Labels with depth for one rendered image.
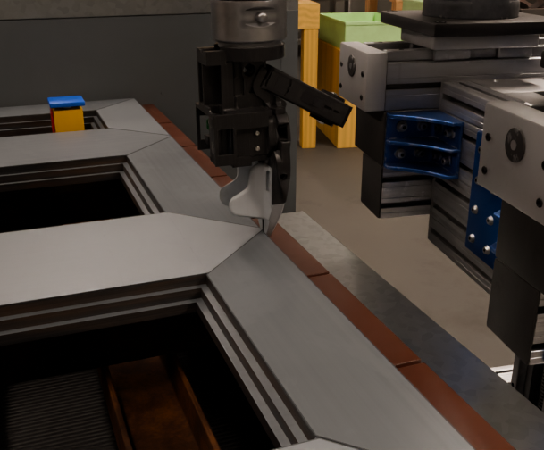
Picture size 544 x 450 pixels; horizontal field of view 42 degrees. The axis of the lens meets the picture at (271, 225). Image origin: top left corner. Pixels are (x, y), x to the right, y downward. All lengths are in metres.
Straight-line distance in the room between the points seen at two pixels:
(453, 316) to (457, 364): 1.56
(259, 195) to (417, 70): 0.46
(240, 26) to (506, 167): 0.30
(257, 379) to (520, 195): 0.32
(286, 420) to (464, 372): 0.40
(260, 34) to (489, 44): 0.56
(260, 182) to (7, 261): 0.27
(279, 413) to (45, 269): 0.31
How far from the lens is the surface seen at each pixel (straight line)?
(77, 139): 1.21
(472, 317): 2.45
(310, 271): 0.75
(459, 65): 1.17
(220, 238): 0.77
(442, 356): 0.90
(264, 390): 0.55
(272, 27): 0.71
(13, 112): 1.46
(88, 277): 0.71
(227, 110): 0.72
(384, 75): 1.12
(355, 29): 4.24
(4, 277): 0.73
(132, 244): 0.77
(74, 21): 1.52
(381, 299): 1.02
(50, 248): 0.78
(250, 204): 0.75
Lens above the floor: 1.15
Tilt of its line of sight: 22 degrees down
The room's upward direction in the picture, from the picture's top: straight up
